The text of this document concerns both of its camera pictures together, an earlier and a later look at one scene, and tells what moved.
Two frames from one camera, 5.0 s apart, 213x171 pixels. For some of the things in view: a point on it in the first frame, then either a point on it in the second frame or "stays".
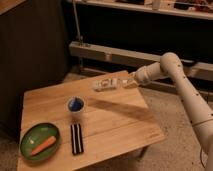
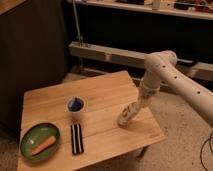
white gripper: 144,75 -> 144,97
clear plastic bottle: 112,83 -> 127,114
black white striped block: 76,139 stays
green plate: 37,135 stays
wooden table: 115,122 stays
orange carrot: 51,141 stays
